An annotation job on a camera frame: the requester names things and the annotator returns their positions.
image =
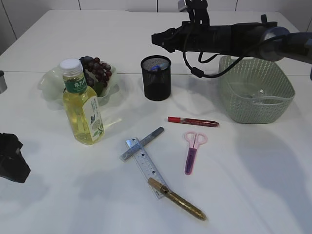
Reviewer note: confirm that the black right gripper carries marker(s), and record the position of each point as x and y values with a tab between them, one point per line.
173	39

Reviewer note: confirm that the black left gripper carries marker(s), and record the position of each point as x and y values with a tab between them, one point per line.
12	164

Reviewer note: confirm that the gold glitter pen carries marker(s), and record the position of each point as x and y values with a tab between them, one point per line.
178	200

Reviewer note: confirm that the purple grape bunch with leaf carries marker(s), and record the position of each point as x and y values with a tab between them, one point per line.
97	74

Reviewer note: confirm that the red marker pen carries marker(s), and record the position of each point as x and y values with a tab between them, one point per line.
192	121

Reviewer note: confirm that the pink purple small scissors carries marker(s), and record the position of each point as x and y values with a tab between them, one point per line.
194	140

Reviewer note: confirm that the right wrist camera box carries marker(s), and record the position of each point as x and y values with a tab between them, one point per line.
182	5

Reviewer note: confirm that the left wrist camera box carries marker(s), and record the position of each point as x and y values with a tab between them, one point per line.
3	85

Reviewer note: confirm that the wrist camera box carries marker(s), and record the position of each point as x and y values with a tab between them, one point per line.
3	85
182	5

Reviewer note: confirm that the clear plastic ruler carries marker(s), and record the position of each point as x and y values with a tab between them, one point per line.
146	165

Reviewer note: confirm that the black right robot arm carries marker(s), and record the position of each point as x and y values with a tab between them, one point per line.
262	40

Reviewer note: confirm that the yellow tea plastic bottle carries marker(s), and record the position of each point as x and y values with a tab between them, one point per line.
81	103

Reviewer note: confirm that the black mesh pen holder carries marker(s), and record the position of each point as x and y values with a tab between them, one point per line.
156	85

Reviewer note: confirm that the clear plastic sheet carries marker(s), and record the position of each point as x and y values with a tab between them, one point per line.
260	97

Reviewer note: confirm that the silver grey marker pen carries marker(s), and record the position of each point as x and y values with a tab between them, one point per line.
140	144

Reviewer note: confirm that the blue handled scissors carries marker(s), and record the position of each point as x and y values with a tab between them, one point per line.
159	67

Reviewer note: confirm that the green woven plastic basket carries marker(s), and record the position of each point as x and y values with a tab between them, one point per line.
255	74

